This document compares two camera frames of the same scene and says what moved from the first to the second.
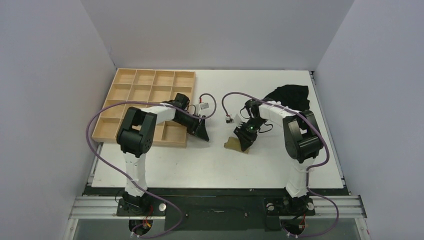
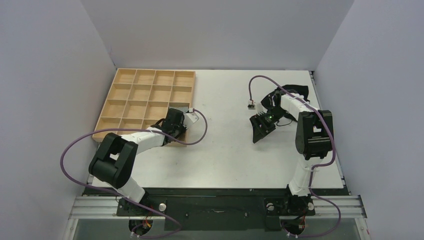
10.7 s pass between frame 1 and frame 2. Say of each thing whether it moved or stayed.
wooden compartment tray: stayed
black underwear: stayed
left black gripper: moved
